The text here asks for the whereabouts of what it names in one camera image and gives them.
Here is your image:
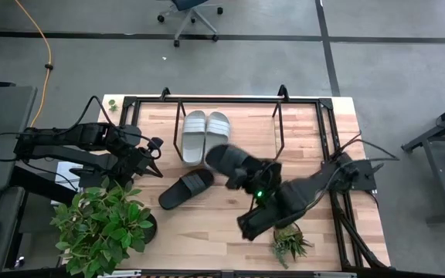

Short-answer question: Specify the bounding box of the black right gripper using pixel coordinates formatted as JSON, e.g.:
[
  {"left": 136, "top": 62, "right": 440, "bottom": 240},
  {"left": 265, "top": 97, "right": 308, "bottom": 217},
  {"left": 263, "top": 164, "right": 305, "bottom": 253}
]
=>
[{"left": 226, "top": 158, "right": 284, "bottom": 198}]

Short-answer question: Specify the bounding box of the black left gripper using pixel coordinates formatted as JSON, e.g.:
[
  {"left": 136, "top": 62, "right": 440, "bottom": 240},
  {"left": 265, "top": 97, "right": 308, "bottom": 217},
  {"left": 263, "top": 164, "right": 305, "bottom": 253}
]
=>
[{"left": 127, "top": 145, "right": 165, "bottom": 179}]

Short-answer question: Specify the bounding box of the black rubber slide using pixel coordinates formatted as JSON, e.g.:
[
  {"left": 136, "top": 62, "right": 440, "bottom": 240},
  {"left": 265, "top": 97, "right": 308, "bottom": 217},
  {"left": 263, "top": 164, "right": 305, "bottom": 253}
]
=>
[
  {"left": 158, "top": 168, "right": 216, "bottom": 212},
  {"left": 205, "top": 143, "right": 265, "bottom": 182}
]

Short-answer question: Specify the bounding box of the white rubber slide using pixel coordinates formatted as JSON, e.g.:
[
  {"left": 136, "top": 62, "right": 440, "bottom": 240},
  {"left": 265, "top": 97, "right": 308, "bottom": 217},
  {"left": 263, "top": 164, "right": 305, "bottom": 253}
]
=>
[
  {"left": 204, "top": 110, "right": 232, "bottom": 155},
  {"left": 181, "top": 110, "right": 208, "bottom": 168}
]

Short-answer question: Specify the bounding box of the large leafy potted plant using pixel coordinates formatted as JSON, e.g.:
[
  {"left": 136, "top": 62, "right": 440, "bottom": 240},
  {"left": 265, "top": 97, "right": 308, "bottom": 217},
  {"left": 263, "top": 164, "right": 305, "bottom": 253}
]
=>
[{"left": 49, "top": 175, "right": 158, "bottom": 278}]

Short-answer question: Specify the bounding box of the small succulent in black pot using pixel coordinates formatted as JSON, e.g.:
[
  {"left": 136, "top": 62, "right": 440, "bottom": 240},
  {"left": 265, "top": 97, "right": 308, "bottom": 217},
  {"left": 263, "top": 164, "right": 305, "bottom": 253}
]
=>
[{"left": 270, "top": 220, "right": 315, "bottom": 270}]

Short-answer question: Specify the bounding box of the white sheet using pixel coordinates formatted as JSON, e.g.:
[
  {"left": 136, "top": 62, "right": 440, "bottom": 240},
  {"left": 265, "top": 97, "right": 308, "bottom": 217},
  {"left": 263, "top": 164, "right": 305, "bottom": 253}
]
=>
[{"left": 50, "top": 160, "right": 87, "bottom": 206}]

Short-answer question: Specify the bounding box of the grey desk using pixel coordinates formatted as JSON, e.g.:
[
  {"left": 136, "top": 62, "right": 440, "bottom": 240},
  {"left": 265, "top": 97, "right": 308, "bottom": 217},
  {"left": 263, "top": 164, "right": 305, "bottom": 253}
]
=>
[{"left": 0, "top": 80, "right": 39, "bottom": 194}]

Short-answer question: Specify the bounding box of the office chair with grey base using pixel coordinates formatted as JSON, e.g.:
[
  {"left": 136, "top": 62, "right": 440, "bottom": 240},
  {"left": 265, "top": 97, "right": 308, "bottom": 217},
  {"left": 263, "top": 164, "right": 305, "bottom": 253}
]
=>
[{"left": 156, "top": 0, "right": 225, "bottom": 49}]

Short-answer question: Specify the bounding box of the black metal table frame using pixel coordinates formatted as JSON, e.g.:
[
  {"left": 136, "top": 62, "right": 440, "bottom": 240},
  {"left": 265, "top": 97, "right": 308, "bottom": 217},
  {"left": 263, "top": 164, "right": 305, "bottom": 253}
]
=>
[{"left": 118, "top": 83, "right": 392, "bottom": 278}]

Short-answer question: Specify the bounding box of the orange floor cable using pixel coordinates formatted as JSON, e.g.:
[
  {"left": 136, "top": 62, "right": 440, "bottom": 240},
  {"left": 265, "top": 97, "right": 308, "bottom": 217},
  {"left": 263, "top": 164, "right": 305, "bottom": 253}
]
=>
[{"left": 12, "top": 0, "right": 54, "bottom": 128}]

